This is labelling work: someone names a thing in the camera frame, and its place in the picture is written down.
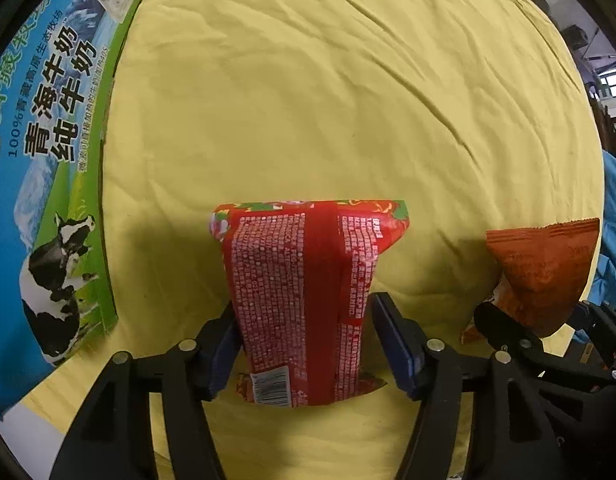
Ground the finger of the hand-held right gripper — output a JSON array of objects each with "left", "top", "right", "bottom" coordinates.
[
  {"left": 474, "top": 302, "right": 546, "bottom": 376},
  {"left": 570, "top": 300, "right": 616, "bottom": 372}
]

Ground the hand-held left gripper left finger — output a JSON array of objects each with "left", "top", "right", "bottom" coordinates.
[{"left": 48, "top": 300, "right": 243, "bottom": 480}]

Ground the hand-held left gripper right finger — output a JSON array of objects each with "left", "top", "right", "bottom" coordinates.
[{"left": 370, "top": 291, "right": 558, "bottom": 480}]

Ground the orange snack packet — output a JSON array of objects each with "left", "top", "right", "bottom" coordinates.
[{"left": 460, "top": 217, "right": 601, "bottom": 346}]

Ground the red snack packet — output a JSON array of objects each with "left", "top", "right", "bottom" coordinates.
[{"left": 208, "top": 199, "right": 413, "bottom": 407}]

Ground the printed cardboard box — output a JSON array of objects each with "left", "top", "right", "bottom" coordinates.
[{"left": 0, "top": 0, "right": 153, "bottom": 418}]

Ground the blue blanket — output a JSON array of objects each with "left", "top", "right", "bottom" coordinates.
[{"left": 590, "top": 152, "right": 616, "bottom": 321}]

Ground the yellow cloth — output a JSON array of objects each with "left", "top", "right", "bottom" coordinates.
[{"left": 0, "top": 0, "right": 606, "bottom": 480}]

